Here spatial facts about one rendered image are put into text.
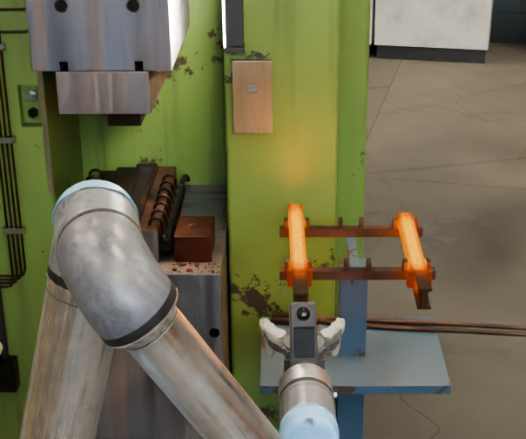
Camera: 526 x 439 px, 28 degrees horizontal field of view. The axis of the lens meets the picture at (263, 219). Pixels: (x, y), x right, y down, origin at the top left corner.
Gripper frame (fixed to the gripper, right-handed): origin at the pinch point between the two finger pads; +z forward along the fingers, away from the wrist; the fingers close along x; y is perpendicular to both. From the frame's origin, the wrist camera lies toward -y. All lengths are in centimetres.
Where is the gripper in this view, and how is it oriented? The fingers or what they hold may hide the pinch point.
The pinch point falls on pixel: (301, 315)
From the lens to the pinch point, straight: 194.2
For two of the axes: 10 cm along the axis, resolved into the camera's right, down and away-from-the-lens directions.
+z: 0.0, -4.0, 9.2
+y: 0.1, 9.2, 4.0
